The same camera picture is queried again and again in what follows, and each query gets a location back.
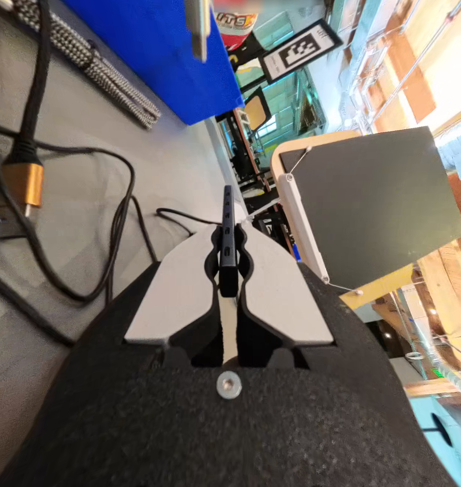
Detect white wall sign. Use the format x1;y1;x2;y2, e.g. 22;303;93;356
259;19;343;84

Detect braided cable silver plug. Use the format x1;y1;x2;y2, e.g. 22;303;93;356
2;0;212;130

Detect black cable orange plugs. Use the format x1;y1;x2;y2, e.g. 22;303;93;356
0;0;77;347

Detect silver air duct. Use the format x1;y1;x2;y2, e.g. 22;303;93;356
436;127;461;181

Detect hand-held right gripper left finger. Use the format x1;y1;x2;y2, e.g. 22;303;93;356
124;225;221;347

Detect tan rounded board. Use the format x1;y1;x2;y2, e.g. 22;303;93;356
245;88;272;132

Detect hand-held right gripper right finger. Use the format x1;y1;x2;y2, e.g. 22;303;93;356
237;224;334;347

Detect thin black usb cable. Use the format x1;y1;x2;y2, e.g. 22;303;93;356
0;122;159;305

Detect blue plastic bin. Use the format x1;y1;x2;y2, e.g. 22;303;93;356
61;0;245;126

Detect black pole stand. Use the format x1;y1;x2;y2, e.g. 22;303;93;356
421;413;453;447

